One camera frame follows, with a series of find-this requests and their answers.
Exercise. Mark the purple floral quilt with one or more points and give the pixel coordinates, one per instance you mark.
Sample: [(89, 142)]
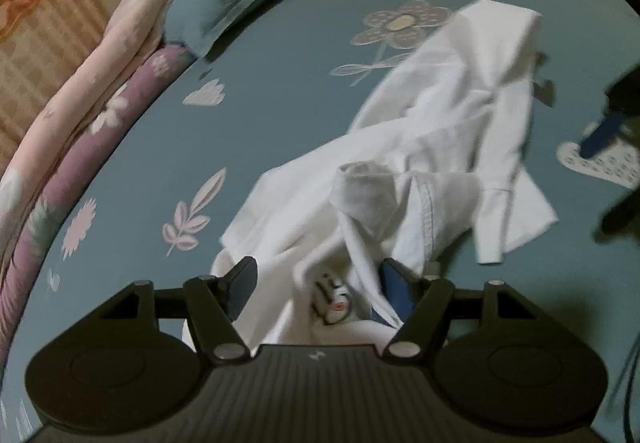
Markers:
[(100, 123)]

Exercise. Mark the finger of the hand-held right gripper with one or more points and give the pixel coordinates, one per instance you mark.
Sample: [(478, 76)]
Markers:
[(620, 218), (600, 135)]

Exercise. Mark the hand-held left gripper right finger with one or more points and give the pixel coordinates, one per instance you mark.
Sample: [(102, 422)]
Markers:
[(395, 288)]

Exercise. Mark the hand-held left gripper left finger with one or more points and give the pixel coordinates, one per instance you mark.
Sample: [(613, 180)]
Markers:
[(242, 285)]

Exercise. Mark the teal floral bed sheet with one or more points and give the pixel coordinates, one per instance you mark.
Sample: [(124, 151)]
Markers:
[(280, 73)]

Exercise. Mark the white t-shirt with girl print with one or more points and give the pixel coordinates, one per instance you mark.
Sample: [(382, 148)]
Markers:
[(440, 133)]

